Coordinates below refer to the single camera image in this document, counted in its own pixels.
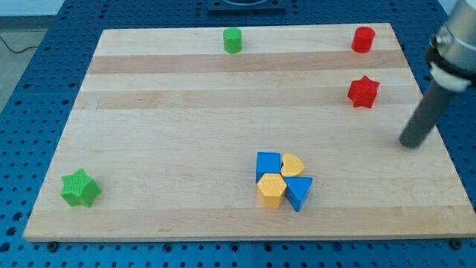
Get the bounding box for red cylinder block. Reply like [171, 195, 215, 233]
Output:
[351, 26, 376, 53]

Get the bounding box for yellow heart block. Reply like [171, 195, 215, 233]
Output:
[280, 153, 305, 177]

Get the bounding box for green star block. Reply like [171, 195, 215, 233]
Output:
[60, 168, 102, 208]

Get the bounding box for yellow hexagon block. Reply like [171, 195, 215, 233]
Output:
[257, 173, 287, 208]

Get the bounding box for red star block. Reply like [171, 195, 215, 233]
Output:
[347, 75, 380, 109]

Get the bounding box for blue square block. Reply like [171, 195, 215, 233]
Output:
[255, 152, 281, 183]

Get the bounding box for black cable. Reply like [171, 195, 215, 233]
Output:
[0, 36, 39, 54]

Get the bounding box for green cylinder block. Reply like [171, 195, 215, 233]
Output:
[223, 27, 242, 54]

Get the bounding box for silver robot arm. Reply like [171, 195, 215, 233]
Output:
[399, 0, 475, 149]

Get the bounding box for wooden board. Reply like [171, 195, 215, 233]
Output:
[23, 23, 475, 242]

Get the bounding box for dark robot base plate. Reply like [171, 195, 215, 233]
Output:
[206, 0, 287, 13]

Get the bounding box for blue triangle block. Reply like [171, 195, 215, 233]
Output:
[284, 176, 313, 212]

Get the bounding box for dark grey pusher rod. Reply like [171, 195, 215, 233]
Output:
[399, 82, 457, 148]

